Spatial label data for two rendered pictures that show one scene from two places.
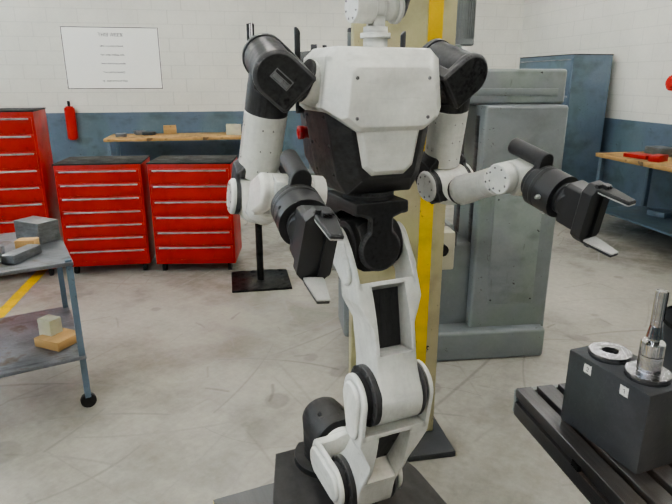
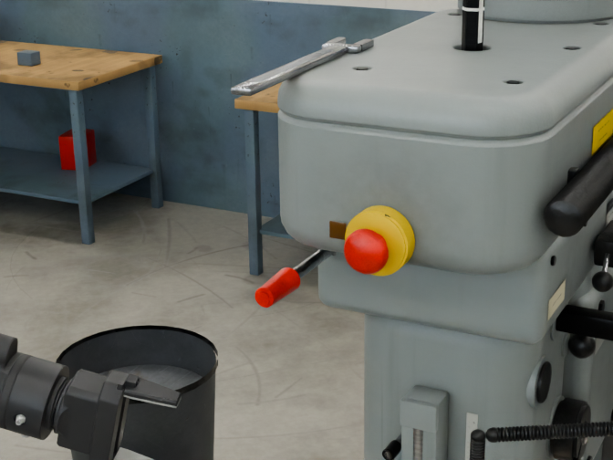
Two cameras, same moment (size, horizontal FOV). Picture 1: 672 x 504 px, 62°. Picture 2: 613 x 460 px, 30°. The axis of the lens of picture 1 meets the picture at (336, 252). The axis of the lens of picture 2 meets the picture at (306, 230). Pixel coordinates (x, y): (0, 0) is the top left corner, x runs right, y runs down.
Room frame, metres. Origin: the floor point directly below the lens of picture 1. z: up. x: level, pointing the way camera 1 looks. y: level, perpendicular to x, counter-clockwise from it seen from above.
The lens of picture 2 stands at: (0.15, 0.30, 2.11)
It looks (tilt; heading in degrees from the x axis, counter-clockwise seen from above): 20 degrees down; 308
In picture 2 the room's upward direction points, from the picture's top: 1 degrees counter-clockwise
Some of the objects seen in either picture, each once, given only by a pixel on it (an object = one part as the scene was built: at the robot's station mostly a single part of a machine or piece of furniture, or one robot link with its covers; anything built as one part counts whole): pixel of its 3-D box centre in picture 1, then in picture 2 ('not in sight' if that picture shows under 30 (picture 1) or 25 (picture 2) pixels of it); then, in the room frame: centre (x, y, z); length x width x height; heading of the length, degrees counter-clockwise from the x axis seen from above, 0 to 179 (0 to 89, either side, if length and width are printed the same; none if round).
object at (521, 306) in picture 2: not in sight; (479, 230); (0.72, -0.75, 1.68); 0.34 x 0.24 x 0.10; 101
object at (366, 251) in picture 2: not in sight; (368, 249); (0.67, -0.46, 1.76); 0.04 x 0.03 x 0.04; 11
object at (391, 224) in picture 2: not in sight; (379, 240); (0.67, -0.49, 1.76); 0.06 x 0.02 x 0.06; 11
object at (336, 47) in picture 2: not in sight; (303, 64); (0.80, -0.54, 1.89); 0.24 x 0.04 x 0.01; 102
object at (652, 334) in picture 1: (658, 316); not in sight; (1.06, -0.66, 1.24); 0.03 x 0.03 x 0.11
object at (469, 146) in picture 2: not in sight; (473, 120); (0.72, -0.73, 1.81); 0.47 x 0.26 x 0.16; 101
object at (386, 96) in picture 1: (361, 111); not in sight; (1.31, -0.06, 1.63); 0.34 x 0.30 x 0.36; 113
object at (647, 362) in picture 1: (650, 358); not in sight; (1.06, -0.66, 1.15); 0.05 x 0.05 x 0.06
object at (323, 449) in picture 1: (356, 465); not in sight; (1.32, -0.06, 0.68); 0.21 x 0.20 x 0.13; 23
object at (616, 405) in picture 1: (621, 400); not in sight; (1.11, -0.64, 1.02); 0.22 x 0.12 x 0.20; 21
